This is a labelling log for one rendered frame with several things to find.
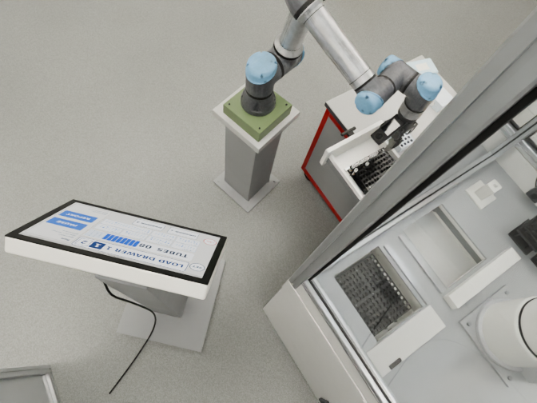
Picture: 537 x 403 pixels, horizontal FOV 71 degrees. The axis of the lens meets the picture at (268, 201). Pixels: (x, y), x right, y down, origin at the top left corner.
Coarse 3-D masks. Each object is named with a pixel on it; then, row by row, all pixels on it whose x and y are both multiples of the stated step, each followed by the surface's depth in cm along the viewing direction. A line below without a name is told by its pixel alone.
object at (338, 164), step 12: (360, 144) 158; (372, 144) 158; (384, 144) 153; (336, 156) 154; (348, 156) 155; (360, 156) 155; (396, 156) 151; (336, 168) 147; (348, 180) 144; (348, 192) 148; (360, 192) 143
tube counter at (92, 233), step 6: (84, 234) 102; (90, 234) 103; (96, 234) 103; (102, 234) 104; (108, 234) 105; (108, 240) 102; (114, 240) 103; (120, 240) 104; (126, 240) 105; (132, 240) 105; (132, 246) 102; (138, 246) 103; (144, 246) 104; (150, 246) 104
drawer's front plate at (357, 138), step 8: (368, 128) 150; (376, 128) 152; (352, 136) 148; (360, 136) 149; (368, 136) 156; (336, 144) 145; (344, 144) 146; (352, 144) 152; (328, 152) 144; (336, 152) 149; (320, 160) 152
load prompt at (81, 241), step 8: (80, 240) 99; (88, 240) 100; (96, 240) 101; (88, 248) 96; (96, 248) 97; (104, 248) 98; (112, 248) 99; (120, 248) 100; (128, 248) 101; (128, 256) 97; (136, 256) 98; (144, 256) 99; (152, 256) 100; (160, 256) 101; (160, 264) 97; (168, 264) 98; (176, 264) 99; (184, 264) 100
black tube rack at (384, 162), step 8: (384, 152) 150; (376, 160) 149; (384, 160) 152; (392, 160) 149; (360, 168) 149; (368, 168) 150; (376, 168) 147; (384, 168) 147; (352, 176) 147; (360, 176) 144; (368, 176) 145; (376, 176) 145; (360, 184) 147; (368, 184) 147
